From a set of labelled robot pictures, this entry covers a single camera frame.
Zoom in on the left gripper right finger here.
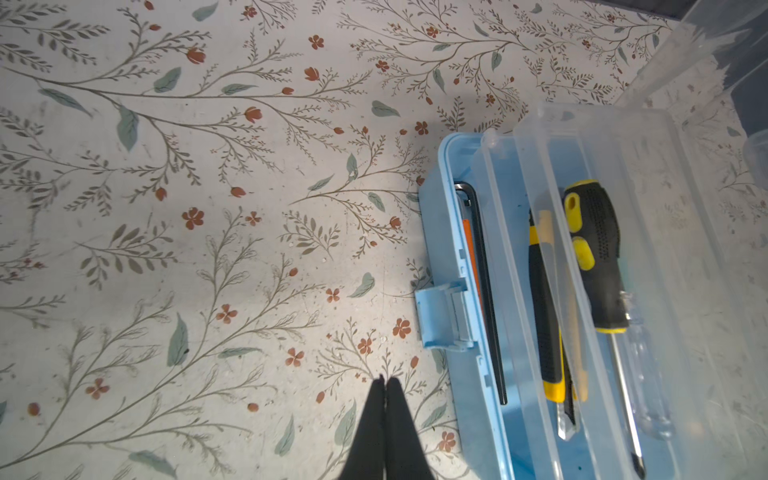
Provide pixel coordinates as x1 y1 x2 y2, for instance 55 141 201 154
384 377 434 480

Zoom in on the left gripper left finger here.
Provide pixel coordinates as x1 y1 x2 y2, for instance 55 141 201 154
339 377 386 480

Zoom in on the yellow black utility knife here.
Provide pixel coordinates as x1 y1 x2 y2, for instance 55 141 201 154
528 210 579 441

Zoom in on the orange pencil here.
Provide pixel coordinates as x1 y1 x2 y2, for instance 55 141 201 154
462 219 484 311

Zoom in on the clear tool box lid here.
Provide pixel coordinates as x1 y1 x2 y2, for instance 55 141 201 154
509 1 767 479

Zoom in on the black yellow screwdriver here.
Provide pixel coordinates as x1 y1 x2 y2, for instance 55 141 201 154
563 179 646 479

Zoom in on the blue plastic tool box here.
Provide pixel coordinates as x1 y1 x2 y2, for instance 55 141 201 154
415 132 679 479

